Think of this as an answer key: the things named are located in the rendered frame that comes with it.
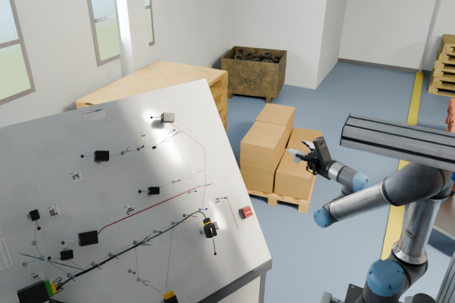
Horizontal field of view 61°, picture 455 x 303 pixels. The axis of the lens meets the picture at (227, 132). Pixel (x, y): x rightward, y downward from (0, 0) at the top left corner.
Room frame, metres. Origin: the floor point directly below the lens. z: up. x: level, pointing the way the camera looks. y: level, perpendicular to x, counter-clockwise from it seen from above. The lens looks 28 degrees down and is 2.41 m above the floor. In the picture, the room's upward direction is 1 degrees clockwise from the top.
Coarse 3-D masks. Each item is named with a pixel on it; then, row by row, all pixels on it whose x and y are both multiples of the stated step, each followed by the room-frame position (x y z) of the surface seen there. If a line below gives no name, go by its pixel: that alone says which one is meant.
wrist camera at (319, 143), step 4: (316, 140) 1.33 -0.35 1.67; (320, 140) 1.34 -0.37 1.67; (324, 140) 1.35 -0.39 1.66; (316, 144) 1.33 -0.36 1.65; (320, 144) 1.33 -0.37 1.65; (324, 144) 1.34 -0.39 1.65; (316, 148) 1.33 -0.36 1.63; (320, 148) 1.32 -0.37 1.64; (324, 148) 1.33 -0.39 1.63; (320, 152) 1.31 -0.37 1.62; (324, 152) 1.32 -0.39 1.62; (328, 152) 1.33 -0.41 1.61; (320, 156) 1.31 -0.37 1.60; (324, 156) 1.31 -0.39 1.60; (328, 156) 1.32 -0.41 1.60; (320, 160) 1.31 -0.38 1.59; (324, 160) 1.30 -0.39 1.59; (328, 160) 1.31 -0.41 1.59; (324, 164) 1.29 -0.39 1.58
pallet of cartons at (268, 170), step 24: (264, 120) 3.58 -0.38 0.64; (288, 120) 3.62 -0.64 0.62; (240, 144) 3.13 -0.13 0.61; (264, 144) 3.09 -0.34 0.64; (288, 144) 3.54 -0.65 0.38; (240, 168) 3.13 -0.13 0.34; (264, 168) 3.04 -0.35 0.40; (288, 168) 3.07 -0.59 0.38; (264, 192) 3.03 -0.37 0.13; (288, 192) 2.97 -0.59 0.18
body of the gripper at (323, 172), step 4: (312, 152) 1.37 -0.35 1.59; (316, 152) 1.37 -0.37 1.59; (308, 156) 1.35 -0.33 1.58; (312, 156) 1.34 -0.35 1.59; (316, 156) 1.34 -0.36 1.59; (312, 160) 1.33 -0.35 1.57; (316, 160) 1.32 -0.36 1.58; (332, 160) 1.30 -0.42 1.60; (336, 160) 1.30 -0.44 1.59; (308, 164) 1.36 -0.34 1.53; (312, 164) 1.35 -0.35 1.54; (316, 164) 1.32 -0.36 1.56; (320, 164) 1.32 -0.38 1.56; (328, 164) 1.28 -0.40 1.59; (312, 168) 1.33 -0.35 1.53; (316, 168) 1.32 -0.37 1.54; (320, 168) 1.32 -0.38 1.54; (324, 168) 1.31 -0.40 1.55; (328, 168) 1.27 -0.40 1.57; (320, 172) 1.32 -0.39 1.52; (324, 172) 1.30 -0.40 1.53; (324, 176) 1.30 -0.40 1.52
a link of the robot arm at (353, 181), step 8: (344, 168) 1.24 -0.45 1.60; (352, 168) 1.24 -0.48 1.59; (344, 176) 1.21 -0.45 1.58; (352, 176) 1.20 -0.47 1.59; (360, 176) 1.19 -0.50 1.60; (344, 184) 1.20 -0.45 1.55; (352, 184) 1.17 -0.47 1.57; (360, 184) 1.16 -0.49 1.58; (368, 184) 1.18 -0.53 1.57; (344, 192) 1.20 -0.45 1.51; (352, 192) 1.18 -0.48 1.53
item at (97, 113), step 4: (100, 108) 1.60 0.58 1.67; (84, 112) 1.55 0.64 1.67; (88, 112) 1.56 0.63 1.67; (92, 112) 1.57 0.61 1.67; (96, 112) 1.58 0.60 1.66; (100, 112) 1.58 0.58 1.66; (104, 112) 1.59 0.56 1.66; (84, 116) 1.54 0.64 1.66; (88, 116) 1.55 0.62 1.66; (92, 116) 1.56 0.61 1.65; (96, 116) 1.56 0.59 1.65; (100, 116) 1.57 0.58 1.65; (104, 116) 1.58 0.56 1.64; (88, 120) 1.54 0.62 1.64; (92, 120) 1.54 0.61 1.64
